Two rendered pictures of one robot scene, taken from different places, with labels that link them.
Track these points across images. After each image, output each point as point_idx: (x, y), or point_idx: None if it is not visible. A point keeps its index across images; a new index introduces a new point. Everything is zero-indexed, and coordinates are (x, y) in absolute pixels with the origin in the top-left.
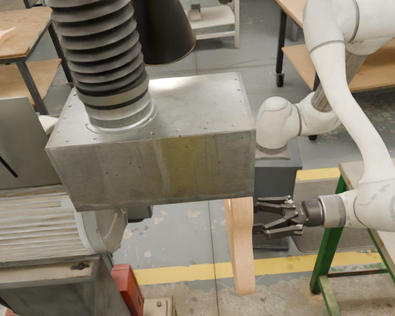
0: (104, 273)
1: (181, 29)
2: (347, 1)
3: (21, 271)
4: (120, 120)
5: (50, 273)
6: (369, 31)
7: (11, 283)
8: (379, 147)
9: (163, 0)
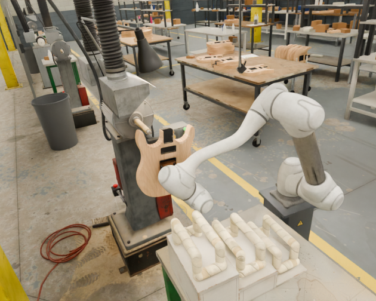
0: None
1: (145, 63)
2: (276, 92)
3: (112, 129)
4: (107, 77)
5: (114, 133)
6: (277, 114)
7: (108, 129)
8: (194, 154)
9: (141, 52)
